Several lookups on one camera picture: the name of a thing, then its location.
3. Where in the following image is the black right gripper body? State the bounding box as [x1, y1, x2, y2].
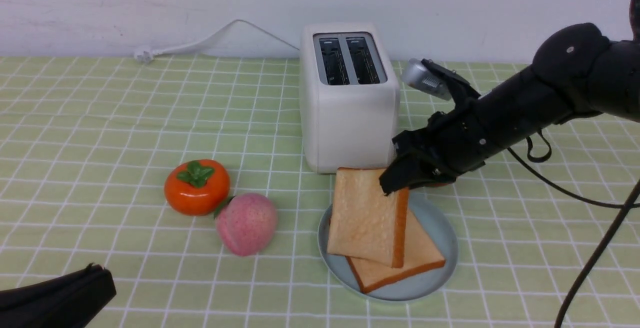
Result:
[417, 95, 506, 179]

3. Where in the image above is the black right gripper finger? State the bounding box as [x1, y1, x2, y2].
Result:
[379, 159, 438, 196]
[391, 129, 431, 161]

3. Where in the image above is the toast slice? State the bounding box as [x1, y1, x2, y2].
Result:
[346, 208, 446, 295]
[327, 168, 410, 268]

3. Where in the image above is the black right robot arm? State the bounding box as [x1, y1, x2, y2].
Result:
[379, 0, 640, 195]

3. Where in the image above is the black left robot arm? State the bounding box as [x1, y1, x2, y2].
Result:
[0, 263, 117, 328]

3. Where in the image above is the red apple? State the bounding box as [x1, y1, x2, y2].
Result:
[423, 179, 456, 188]

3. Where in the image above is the light blue round plate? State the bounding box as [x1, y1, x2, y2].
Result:
[317, 193, 459, 305]

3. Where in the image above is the white two-slot toaster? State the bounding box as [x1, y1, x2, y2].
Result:
[298, 22, 401, 175]

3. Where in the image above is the pink peach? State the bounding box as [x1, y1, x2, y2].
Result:
[214, 192, 279, 257]

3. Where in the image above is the orange persimmon with green leaf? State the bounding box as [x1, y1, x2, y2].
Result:
[163, 159, 231, 217]

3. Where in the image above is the green checkered tablecloth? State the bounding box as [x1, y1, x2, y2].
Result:
[0, 56, 617, 328]

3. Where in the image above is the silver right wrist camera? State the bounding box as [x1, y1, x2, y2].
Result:
[400, 57, 451, 101]

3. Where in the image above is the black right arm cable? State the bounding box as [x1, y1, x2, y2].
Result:
[506, 129, 640, 328]

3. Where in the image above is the white power cord with plug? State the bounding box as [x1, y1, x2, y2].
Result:
[134, 19, 301, 64]

